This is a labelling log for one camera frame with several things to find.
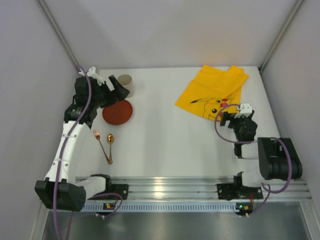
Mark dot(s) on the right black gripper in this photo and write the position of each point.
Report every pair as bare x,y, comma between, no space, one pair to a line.
230,121

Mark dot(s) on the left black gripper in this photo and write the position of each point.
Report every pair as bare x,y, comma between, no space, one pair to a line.
110,90

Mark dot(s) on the beige paper cup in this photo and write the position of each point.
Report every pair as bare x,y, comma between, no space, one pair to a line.
127,82

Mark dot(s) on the yellow pikachu cloth placemat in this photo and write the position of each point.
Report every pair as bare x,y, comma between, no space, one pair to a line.
211,90

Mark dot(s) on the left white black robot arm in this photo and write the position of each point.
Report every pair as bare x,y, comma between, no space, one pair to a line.
59,189

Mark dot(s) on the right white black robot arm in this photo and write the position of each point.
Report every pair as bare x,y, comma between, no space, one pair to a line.
276,158

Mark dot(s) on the red round plate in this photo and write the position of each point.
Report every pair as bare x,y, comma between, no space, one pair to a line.
118,113

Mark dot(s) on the gold spoon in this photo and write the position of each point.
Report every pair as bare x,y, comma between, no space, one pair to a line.
110,140

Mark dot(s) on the gold fork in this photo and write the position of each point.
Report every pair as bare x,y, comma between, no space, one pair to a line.
98,138

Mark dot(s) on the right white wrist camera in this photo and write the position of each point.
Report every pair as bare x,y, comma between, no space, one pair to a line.
244,110

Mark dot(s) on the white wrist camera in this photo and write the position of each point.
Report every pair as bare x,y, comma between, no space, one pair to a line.
92,72
244,110

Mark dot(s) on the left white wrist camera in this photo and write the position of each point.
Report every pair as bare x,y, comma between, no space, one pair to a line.
92,72

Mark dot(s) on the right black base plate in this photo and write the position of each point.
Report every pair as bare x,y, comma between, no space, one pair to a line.
230,191

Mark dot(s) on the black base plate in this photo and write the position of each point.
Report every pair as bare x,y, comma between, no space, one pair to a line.
230,191
121,189

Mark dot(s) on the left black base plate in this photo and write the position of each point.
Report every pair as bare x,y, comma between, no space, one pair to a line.
121,189

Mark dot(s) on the aluminium mounting rail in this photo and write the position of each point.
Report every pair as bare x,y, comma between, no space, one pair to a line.
197,188

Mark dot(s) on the perforated cable duct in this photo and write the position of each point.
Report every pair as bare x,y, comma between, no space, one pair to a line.
166,207

